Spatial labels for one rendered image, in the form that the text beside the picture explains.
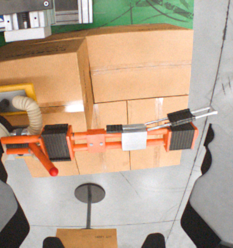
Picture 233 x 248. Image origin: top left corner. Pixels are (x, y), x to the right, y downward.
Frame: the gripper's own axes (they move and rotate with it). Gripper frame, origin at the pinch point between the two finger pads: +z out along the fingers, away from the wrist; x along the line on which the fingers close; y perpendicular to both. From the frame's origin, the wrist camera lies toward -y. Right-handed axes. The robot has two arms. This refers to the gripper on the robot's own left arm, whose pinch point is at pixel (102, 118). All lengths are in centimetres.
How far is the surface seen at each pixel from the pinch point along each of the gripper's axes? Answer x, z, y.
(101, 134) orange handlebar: -1.4, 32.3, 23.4
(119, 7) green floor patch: 12, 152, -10
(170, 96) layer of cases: 41, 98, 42
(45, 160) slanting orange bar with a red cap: -15.2, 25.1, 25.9
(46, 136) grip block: -16.1, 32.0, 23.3
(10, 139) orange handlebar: -27.6, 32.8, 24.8
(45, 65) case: -21, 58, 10
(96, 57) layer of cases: -5, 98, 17
